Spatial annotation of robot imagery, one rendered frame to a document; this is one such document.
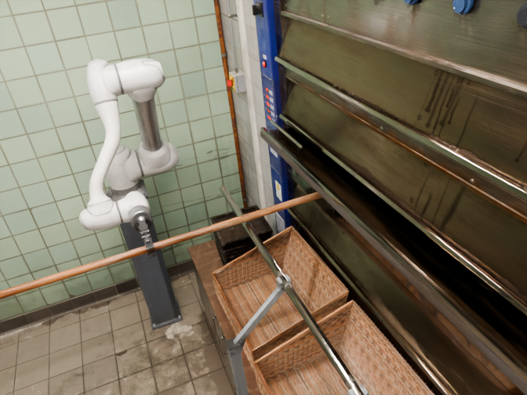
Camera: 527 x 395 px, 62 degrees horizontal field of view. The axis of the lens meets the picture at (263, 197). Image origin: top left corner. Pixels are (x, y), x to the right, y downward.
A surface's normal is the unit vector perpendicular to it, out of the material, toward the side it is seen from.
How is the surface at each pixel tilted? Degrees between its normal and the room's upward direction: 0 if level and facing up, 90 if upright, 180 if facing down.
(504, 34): 90
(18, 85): 90
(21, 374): 0
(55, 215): 90
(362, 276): 70
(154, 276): 90
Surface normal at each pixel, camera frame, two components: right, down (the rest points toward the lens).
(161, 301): 0.35, 0.47
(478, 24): -0.92, 0.28
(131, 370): -0.10, -0.84
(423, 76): -0.90, -0.03
